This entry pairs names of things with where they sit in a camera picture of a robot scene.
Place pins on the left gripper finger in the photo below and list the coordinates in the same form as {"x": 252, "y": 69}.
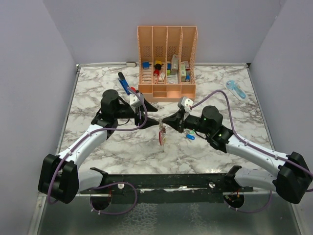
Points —
{"x": 149, "y": 123}
{"x": 149, "y": 106}

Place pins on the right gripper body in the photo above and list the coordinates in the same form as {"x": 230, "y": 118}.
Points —
{"x": 191, "y": 122}

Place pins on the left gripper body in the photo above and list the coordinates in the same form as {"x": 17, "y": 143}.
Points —
{"x": 124, "y": 112}

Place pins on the metal key holder red handle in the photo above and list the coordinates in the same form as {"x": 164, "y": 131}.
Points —
{"x": 162, "y": 134}

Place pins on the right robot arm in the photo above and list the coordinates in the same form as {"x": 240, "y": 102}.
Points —
{"x": 286, "y": 174}

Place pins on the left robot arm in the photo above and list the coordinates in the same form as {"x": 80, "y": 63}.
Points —
{"x": 78, "y": 151}

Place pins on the blue key tag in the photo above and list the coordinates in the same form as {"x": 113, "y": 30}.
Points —
{"x": 190, "y": 137}

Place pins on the blue stapler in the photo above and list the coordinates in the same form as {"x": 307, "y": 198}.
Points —
{"x": 124, "y": 83}

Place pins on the black red bottle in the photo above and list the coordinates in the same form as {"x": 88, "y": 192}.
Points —
{"x": 157, "y": 69}

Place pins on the blue cube in organizer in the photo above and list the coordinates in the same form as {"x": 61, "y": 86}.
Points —
{"x": 146, "y": 65}

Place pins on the white red box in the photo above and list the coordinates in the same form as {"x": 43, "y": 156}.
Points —
{"x": 185, "y": 71}

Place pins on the peach desk organizer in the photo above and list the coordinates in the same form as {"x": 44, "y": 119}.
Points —
{"x": 161, "y": 43}

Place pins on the blue blister pack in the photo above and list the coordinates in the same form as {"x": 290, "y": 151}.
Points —
{"x": 236, "y": 90}

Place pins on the grey green box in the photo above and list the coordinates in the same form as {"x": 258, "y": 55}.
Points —
{"x": 174, "y": 64}

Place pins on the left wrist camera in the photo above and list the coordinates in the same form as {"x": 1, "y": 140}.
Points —
{"x": 136, "y": 98}

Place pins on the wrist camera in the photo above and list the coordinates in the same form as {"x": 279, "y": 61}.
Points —
{"x": 185, "y": 103}
{"x": 136, "y": 98}

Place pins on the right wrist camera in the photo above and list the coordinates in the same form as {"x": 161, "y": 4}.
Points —
{"x": 185, "y": 103}

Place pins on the aluminium rail frame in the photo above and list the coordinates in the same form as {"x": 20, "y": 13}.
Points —
{"x": 138, "y": 152}

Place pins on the white plug at wall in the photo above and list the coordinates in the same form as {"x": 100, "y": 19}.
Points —
{"x": 131, "y": 64}

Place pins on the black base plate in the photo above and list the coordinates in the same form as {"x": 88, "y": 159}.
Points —
{"x": 154, "y": 188}

